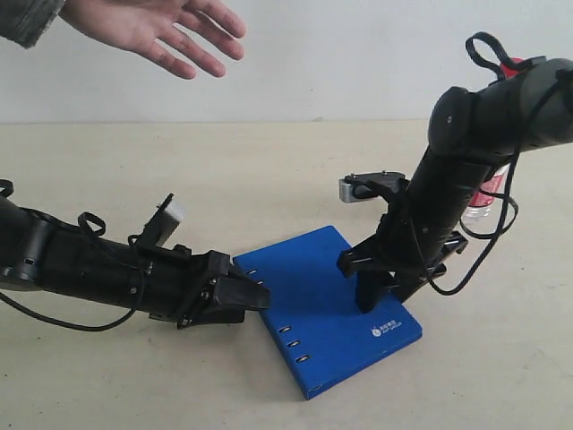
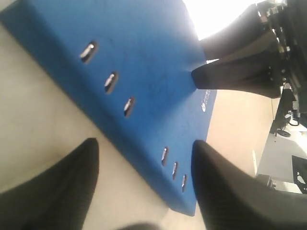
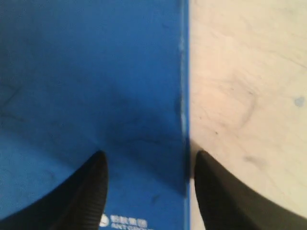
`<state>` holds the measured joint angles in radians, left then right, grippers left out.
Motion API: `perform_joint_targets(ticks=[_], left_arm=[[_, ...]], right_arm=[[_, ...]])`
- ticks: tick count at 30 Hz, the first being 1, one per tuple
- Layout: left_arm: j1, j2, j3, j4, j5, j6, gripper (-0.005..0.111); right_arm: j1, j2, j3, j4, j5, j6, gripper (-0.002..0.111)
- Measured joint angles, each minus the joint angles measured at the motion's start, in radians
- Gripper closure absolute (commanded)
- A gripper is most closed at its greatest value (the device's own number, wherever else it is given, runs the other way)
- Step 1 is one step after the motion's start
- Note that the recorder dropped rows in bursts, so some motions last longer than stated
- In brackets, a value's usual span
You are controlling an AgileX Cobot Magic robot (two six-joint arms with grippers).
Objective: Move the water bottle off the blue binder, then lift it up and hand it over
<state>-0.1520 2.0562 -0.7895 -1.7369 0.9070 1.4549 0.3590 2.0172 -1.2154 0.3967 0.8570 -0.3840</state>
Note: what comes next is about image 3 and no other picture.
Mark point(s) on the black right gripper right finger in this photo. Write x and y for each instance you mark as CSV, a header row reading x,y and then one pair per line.
x,y
226,203

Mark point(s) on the blue ring binder notebook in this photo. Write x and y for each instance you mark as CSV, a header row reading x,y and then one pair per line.
x,y
79,76

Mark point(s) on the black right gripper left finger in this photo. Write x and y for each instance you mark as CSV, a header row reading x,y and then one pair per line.
x,y
76,204

